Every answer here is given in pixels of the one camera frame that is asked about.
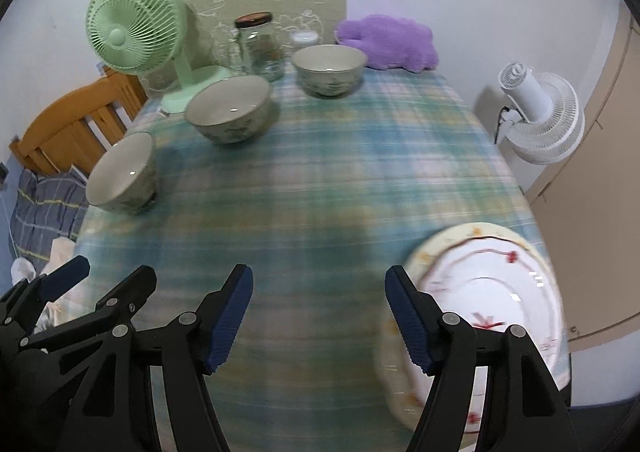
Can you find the small red flower plate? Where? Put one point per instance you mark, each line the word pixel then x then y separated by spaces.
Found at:
pixel 490 292

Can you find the green desk fan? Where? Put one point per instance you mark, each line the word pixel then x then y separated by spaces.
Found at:
pixel 130 27

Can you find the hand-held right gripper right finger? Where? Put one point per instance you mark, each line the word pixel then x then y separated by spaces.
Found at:
pixel 410 322

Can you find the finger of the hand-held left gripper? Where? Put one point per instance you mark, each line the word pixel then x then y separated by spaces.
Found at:
pixel 135 287
pixel 65 274

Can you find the grey-green floral bowl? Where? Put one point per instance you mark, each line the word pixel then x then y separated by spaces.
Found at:
pixel 225 105
pixel 120 172
pixel 327 65

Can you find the clear glass mug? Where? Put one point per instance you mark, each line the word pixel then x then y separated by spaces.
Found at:
pixel 235 57

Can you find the beige door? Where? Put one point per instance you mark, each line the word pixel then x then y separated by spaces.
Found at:
pixel 600 207

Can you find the white cloth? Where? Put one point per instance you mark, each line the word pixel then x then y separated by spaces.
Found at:
pixel 62 252

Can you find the plaid tablecloth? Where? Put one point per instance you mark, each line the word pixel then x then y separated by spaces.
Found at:
pixel 325 172

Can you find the small jar with white lid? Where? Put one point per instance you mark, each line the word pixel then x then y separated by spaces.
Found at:
pixel 305 37

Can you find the blue plaid pillow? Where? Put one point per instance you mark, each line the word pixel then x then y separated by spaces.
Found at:
pixel 45 212

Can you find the purple plush cushion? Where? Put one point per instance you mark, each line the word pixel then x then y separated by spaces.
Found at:
pixel 390 40

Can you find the glass jar with dark lid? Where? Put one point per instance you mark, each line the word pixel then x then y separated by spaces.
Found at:
pixel 260 52

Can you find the wooden headboard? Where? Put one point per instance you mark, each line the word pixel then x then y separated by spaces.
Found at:
pixel 65 127

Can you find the white fan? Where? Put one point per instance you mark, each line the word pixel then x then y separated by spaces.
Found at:
pixel 545 117

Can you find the wall outlet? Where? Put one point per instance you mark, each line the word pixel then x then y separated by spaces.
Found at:
pixel 3 173

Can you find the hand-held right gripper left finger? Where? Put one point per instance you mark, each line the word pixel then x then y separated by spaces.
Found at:
pixel 230 322

